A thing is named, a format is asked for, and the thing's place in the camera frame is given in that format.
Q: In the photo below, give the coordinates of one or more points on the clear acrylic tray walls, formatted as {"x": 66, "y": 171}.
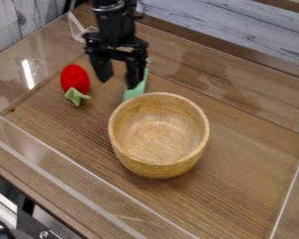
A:
{"x": 238, "y": 195}

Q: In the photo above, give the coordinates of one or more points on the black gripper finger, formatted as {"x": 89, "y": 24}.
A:
{"x": 135, "y": 66}
{"x": 102, "y": 65}

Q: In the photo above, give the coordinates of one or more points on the red plush fruit green stem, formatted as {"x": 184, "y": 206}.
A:
{"x": 75, "y": 84}

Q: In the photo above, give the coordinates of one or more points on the green rectangular block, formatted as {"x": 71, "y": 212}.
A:
{"x": 139, "y": 90}

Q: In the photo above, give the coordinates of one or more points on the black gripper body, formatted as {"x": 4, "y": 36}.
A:
{"x": 115, "y": 41}

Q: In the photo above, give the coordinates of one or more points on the black metal table bracket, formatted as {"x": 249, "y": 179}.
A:
{"x": 38, "y": 223}

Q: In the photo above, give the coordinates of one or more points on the wooden bowl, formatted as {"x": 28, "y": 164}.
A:
{"x": 159, "y": 132}

